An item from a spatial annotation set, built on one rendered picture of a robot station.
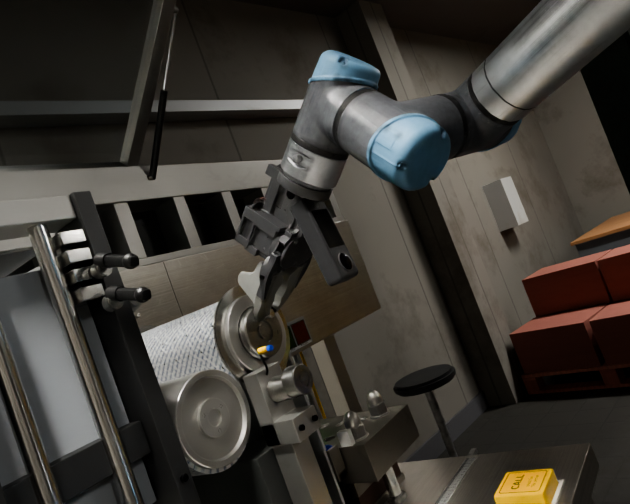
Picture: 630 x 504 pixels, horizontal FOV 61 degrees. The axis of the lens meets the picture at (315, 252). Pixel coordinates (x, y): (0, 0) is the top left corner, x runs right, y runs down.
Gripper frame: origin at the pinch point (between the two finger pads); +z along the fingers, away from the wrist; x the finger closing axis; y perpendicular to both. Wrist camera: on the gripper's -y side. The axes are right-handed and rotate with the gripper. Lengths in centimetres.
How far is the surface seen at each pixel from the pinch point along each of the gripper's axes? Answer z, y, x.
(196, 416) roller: 8.9, -3.5, 13.8
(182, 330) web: 8.8, 10.1, 4.3
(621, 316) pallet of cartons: 61, -57, -308
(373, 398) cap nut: 16.0, -13.5, -21.8
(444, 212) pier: 61, 72, -315
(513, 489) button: 8.1, -38.3, -14.4
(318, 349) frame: 55, 22, -78
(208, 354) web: 7.4, 3.3, 5.9
